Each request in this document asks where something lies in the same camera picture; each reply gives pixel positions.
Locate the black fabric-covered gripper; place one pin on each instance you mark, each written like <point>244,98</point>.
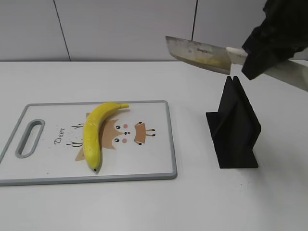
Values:
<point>283,32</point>

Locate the white-handled kitchen knife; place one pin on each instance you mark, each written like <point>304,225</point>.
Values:
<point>220,59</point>

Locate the yellow plastic banana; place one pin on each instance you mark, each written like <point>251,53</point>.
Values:
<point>91,132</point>

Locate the black knife stand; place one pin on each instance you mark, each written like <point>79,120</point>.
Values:
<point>234,127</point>

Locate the white deer cutting board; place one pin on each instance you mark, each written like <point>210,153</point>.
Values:
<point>45,146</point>

